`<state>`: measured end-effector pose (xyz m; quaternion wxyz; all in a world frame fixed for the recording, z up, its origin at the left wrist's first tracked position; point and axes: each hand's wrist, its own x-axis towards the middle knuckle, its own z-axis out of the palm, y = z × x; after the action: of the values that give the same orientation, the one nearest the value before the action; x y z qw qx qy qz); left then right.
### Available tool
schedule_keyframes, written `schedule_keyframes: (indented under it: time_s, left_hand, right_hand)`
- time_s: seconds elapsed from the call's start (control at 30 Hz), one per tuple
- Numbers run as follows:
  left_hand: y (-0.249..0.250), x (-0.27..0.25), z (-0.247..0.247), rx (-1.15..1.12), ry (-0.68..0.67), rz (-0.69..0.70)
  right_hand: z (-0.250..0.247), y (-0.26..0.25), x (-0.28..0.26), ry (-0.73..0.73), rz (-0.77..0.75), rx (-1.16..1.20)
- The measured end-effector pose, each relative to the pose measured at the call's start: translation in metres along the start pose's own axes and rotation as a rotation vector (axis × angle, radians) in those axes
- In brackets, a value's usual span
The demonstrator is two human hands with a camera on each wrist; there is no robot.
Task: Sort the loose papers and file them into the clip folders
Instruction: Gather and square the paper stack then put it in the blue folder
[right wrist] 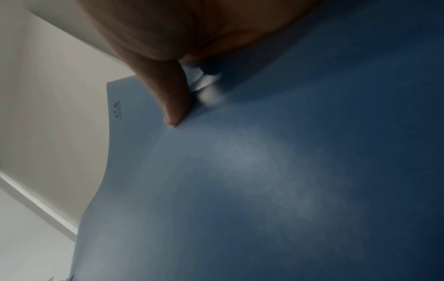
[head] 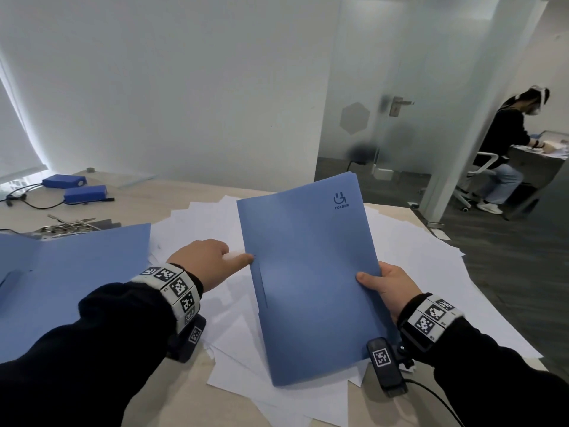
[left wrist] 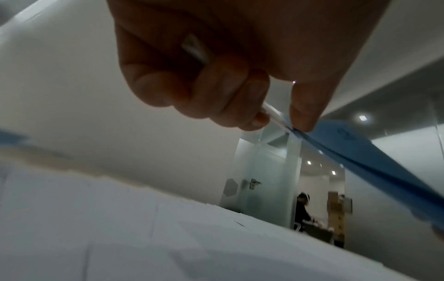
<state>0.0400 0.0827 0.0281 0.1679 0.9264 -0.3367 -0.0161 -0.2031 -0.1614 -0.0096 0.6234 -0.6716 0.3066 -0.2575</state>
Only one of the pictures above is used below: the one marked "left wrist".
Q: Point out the person's left hand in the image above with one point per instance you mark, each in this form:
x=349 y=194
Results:
x=242 y=41

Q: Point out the blue folder with dark logo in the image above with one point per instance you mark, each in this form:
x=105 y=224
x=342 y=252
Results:
x=364 y=153

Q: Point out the pile of white paper sheets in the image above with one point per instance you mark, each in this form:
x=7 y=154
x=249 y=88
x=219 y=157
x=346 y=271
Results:
x=138 y=233

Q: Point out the frosted glass door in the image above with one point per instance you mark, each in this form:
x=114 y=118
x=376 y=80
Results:
x=267 y=170

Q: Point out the gray hexagon sticker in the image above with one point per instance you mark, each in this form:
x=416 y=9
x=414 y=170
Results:
x=230 y=187

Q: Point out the white office chair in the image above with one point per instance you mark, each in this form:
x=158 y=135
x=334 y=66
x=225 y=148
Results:
x=297 y=226

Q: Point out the stacked cardboard boxes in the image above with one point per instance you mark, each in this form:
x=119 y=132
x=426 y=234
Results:
x=337 y=214

